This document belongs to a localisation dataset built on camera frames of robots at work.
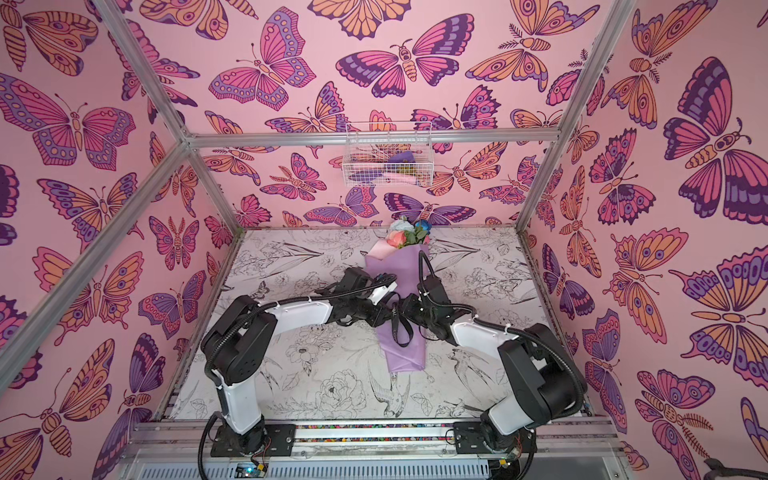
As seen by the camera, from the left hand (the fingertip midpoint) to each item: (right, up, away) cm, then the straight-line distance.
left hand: (397, 313), depth 89 cm
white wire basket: (-3, +50, +6) cm, 50 cm away
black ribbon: (0, +4, +5) cm, 6 cm away
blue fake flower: (+11, +29, +23) cm, 39 cm away
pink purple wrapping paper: (+5, +14, +14) cm, 20 cm away
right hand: (+1, +3, 0) cm, 4 cm away
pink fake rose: (0, +24, +20) cm, 31 cm away
